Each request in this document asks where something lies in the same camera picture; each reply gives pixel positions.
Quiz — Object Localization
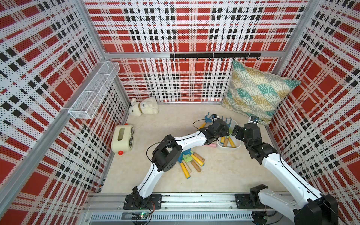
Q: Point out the light green rake wooden handle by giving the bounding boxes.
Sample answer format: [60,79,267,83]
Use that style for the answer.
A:
[223,137,229,147]

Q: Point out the light green fork wooden handle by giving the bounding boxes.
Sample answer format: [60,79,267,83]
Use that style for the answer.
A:
[183,155,201,173]

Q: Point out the purple rake pink handle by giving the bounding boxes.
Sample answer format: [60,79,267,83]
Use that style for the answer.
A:
[204,143,217,148]

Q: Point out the dark green rake wooden handle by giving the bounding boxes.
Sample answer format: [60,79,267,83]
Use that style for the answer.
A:
[182,160,191,173]

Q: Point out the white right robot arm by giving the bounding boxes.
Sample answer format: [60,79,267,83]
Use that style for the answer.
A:
[232,123,339,225]

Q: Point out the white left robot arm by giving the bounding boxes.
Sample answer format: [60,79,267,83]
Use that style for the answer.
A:
[131,118,229,208]

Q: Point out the white storage box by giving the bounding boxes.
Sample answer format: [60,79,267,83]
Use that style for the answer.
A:
[216,117,243,150]

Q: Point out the teal yellow patterned pillow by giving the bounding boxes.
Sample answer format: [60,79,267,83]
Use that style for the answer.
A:
[222,61,301,126]

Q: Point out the white plush bunny toy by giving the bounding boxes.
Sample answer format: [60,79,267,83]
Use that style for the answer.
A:
[129,97,159,117]

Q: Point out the cream toy clock radio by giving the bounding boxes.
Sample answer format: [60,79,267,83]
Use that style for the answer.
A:
[111,123,135,156]

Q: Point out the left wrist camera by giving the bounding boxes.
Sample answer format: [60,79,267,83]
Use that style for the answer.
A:
[211,114,218,120]

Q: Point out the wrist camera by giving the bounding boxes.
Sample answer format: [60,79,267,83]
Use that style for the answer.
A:
[211,114,218,120]
[249,116,259,124]

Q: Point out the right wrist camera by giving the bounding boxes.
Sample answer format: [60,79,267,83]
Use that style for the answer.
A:
[249,116,259,124]

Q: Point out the black hook rail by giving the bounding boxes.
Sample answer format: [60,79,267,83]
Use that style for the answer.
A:
[170,52,262,60]

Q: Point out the metal base rail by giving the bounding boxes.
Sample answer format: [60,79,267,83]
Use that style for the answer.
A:
[84,192,316,223]

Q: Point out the white wire mesh shelf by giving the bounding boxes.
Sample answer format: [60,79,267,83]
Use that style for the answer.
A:
[68,61,120,119]

